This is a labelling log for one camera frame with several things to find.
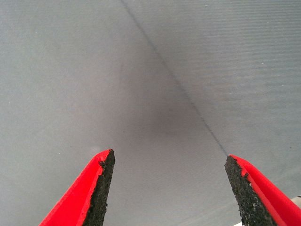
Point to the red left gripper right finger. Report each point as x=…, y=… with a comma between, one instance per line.
x=258, y=195

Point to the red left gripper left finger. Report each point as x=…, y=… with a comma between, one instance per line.
x=77, y=195

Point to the dark grey table cloth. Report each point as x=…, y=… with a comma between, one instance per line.
x=150, y=70

